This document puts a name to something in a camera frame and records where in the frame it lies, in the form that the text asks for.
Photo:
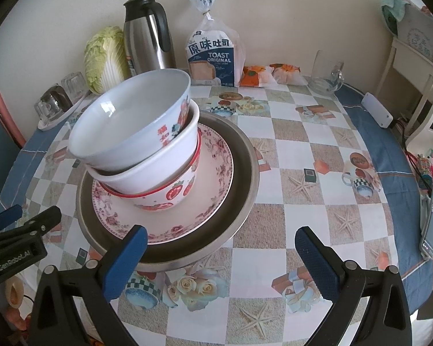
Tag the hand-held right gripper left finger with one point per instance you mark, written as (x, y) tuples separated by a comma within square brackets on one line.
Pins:
[(126, 259)]

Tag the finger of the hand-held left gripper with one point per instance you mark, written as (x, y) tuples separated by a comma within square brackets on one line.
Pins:
[(43, 220), (9, 214)]

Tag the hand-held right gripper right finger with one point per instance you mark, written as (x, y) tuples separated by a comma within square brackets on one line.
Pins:
[(317, 263)]

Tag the white square bowl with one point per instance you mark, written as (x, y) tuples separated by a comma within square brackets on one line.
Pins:
[(148, 178)]

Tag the strawberry print bowl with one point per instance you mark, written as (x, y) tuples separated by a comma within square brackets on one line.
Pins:
[(176, 191)]

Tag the pink floral plate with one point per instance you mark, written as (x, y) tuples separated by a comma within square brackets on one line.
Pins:
[(209, 187)]

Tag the stainless steel basin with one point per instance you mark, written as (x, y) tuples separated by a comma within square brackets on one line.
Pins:
[(243, 173)]

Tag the white bowl with red print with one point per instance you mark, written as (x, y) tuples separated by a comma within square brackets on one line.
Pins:
[(130, 115)]

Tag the peach plastic object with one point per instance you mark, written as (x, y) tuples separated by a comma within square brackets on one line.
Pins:
[(14, 292)]

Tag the checkered printed tablecloth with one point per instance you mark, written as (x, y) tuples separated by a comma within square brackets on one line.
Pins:
[(281, 194)]

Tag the pink board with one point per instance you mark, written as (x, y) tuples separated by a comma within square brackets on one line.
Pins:
[(7, 119)]

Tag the white oval tray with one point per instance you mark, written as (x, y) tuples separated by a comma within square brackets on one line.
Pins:
[(57, 122)]

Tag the clear drinking glass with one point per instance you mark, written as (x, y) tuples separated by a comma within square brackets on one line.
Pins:
[(47, 108), (74, 86)]

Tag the dark brown cup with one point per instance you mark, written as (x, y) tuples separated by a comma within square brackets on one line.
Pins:
[(63, 97)]

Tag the colourful plastic toy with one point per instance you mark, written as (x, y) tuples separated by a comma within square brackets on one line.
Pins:
[(427, 165)]

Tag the white plastic box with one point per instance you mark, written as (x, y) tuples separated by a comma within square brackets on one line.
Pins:
[(377, 110)]

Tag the napa cabbage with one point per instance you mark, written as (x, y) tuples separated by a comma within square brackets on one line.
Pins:
[(104, 61)]

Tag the clear glass mug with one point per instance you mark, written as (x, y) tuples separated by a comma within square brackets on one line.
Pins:
[(324, 79)]

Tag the orange snack packet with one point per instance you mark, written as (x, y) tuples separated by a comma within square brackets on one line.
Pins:
[(254, 76), (287, 74)]

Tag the stainless steel thermos jug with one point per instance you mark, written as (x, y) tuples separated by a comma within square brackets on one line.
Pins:
[(148, 43)]

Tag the toast bread bag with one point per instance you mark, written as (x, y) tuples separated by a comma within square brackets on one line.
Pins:
[(213, 61)]

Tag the white chair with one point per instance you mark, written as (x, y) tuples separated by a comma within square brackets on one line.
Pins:
[(415, 54)]

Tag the green cloth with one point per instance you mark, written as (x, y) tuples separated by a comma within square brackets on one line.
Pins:
[(391, 14)]

